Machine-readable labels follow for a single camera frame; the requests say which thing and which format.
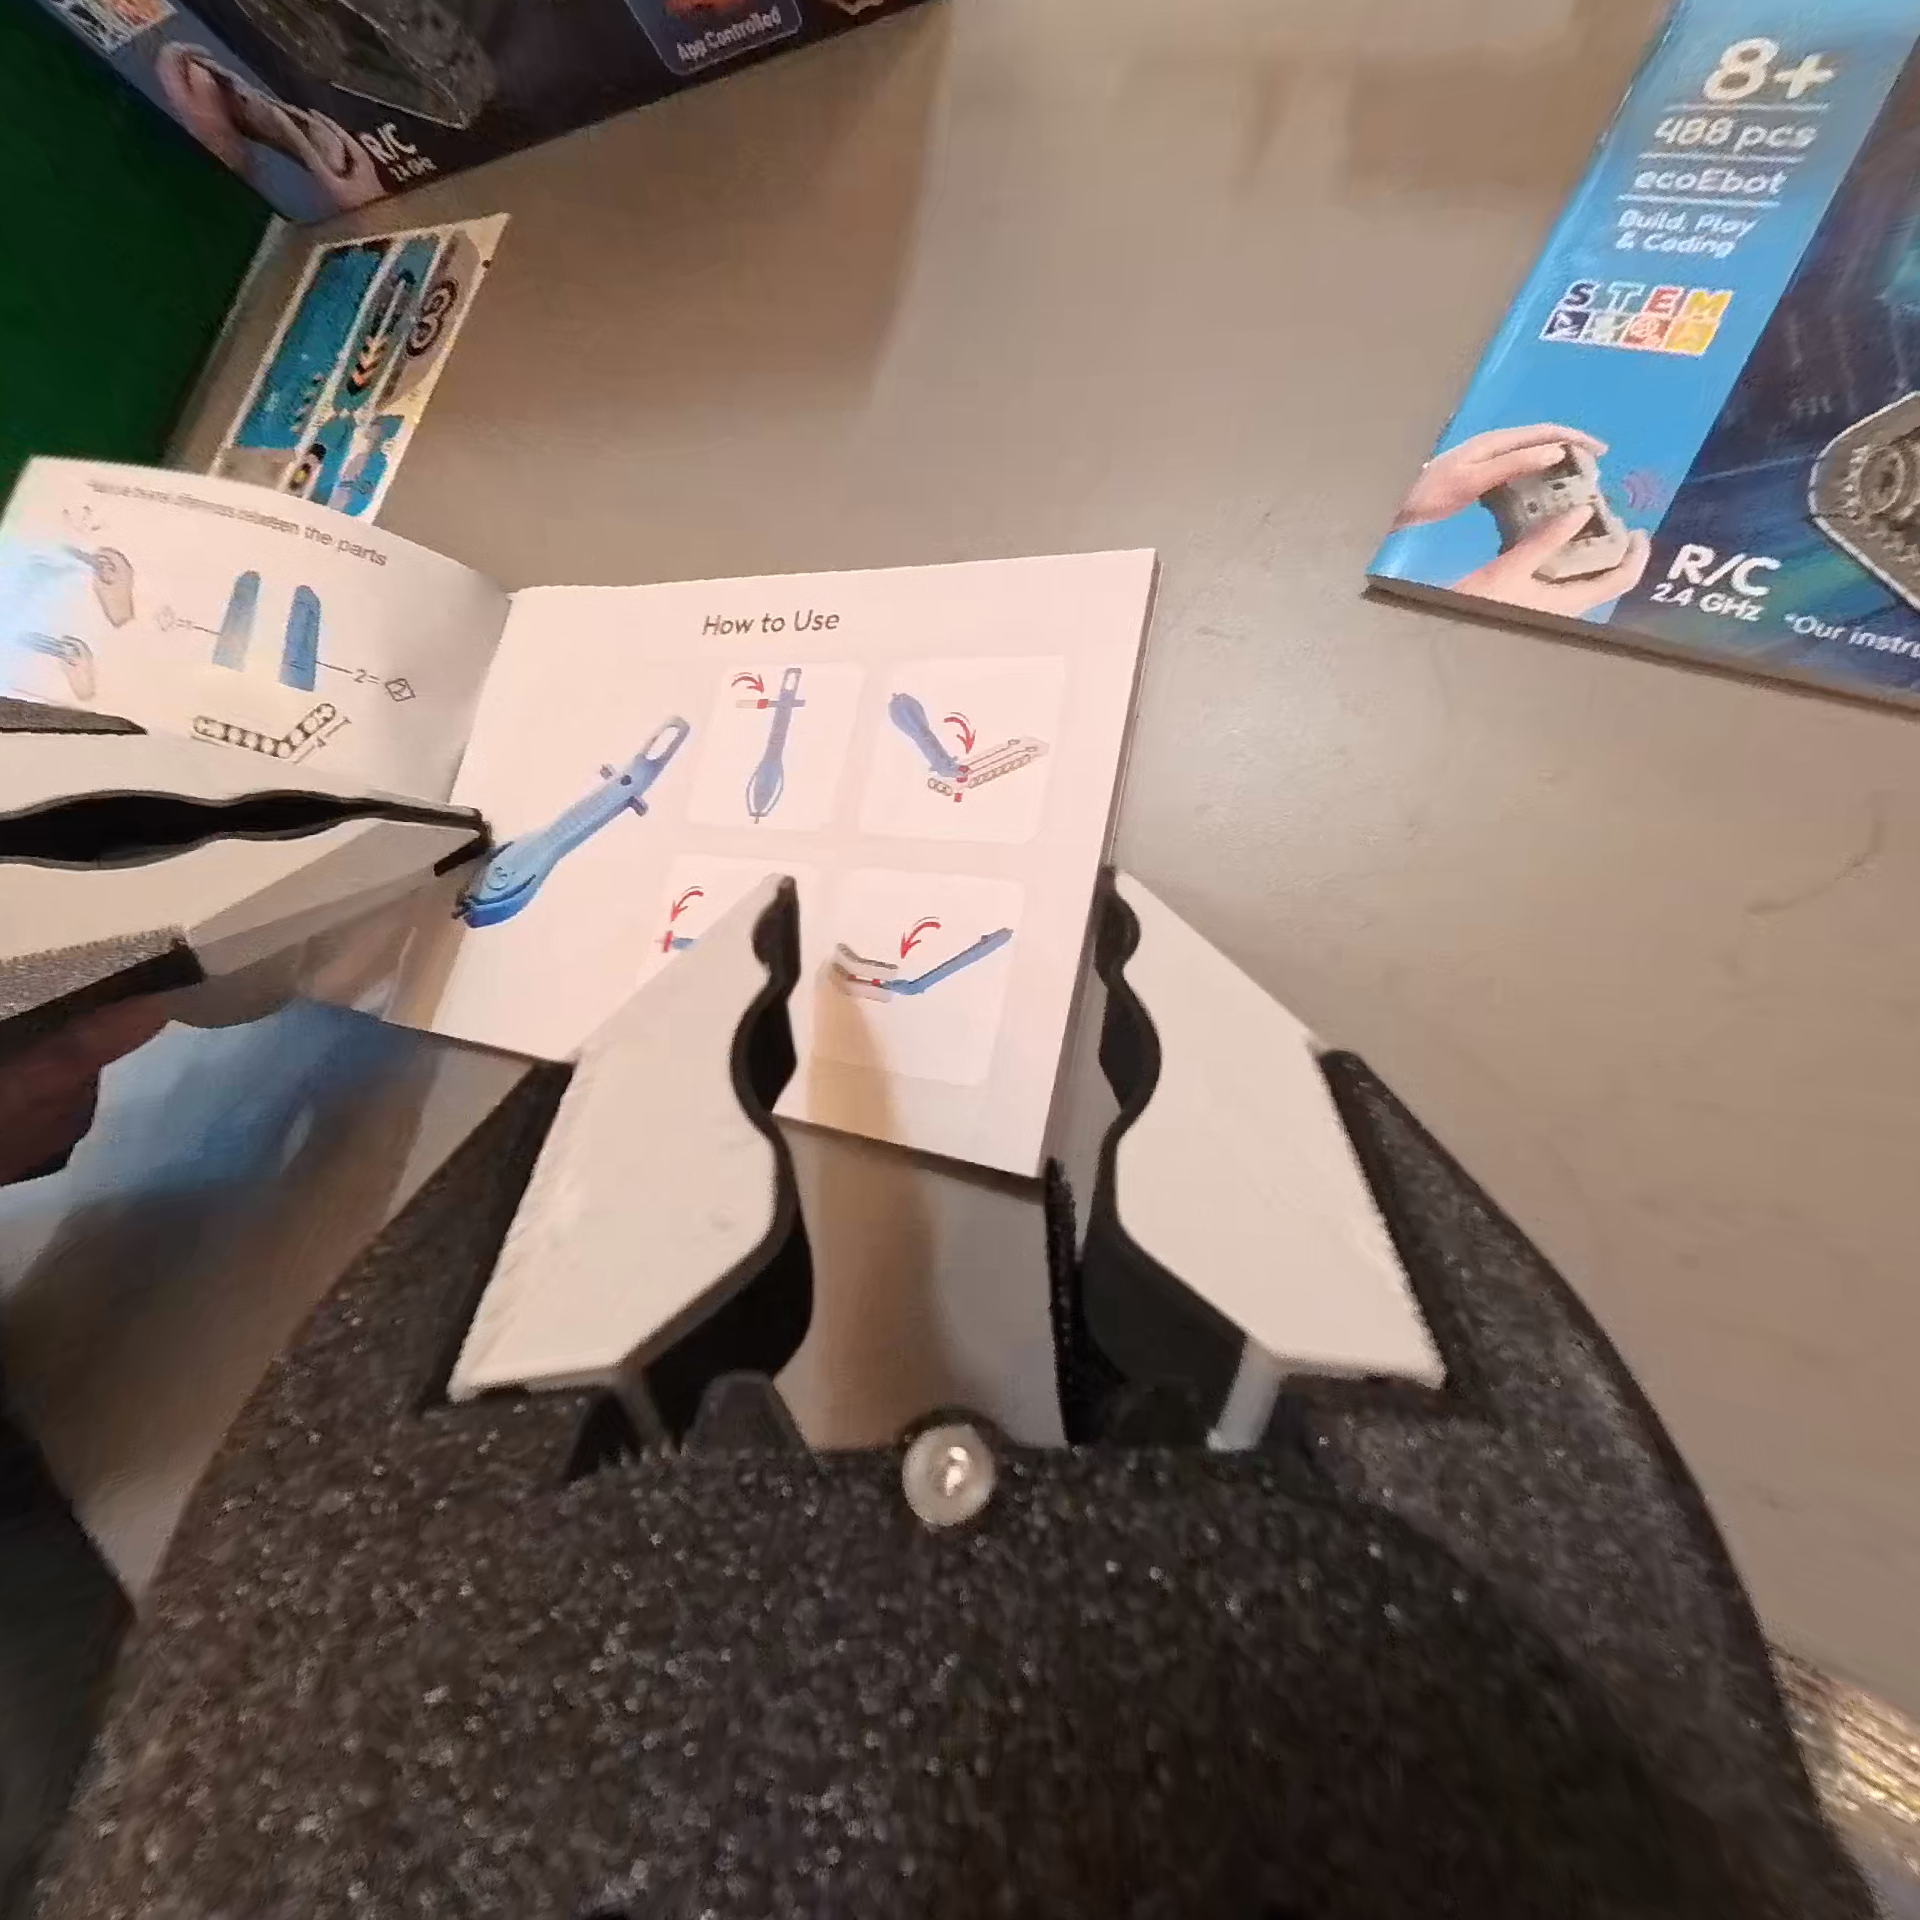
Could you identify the clear bag of yellow parts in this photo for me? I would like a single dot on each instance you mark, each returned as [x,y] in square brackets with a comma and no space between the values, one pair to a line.
[1852,1755]

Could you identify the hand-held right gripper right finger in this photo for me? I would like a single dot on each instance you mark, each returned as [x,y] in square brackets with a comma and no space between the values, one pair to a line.
[1277,1200]

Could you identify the blue robot kit box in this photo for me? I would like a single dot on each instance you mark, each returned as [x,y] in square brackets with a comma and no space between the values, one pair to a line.
[452,76]

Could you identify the large blue instruction booklet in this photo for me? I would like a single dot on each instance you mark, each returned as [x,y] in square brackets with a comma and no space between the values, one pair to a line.
[1575,375]

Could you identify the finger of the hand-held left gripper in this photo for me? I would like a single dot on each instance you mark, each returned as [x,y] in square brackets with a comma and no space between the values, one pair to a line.
[226,891]
[226,779]

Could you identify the blue sticker sheet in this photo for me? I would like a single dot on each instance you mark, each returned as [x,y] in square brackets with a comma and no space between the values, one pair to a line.
[361,360]

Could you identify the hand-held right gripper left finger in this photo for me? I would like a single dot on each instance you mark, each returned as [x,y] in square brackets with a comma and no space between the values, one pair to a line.
[617,1200]

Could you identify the small blue leaflet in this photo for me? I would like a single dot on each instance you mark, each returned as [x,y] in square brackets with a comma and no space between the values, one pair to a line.
[901,674]

